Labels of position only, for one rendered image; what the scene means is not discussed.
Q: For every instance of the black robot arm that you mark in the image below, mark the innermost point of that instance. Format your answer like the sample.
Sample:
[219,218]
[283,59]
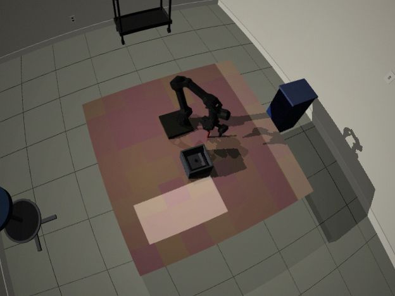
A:
[210,101]

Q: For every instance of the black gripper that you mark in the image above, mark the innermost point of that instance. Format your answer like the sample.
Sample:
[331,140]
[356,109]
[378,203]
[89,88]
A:
[221,128]

